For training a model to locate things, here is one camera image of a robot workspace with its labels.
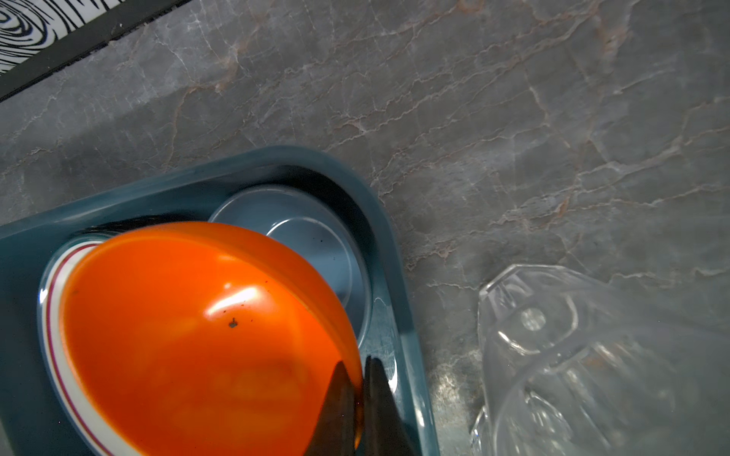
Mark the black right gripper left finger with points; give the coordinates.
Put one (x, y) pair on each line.
(334, 433)

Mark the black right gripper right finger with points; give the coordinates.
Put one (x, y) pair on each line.
(384, 432)

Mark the orange bowl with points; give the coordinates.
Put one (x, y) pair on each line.
(201, 338)

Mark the blue bowl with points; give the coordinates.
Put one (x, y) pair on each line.
(309, 227)

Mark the teal plastic bin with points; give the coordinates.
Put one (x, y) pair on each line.
(33, 421)

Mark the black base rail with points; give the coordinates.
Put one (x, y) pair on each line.
(39, 38)

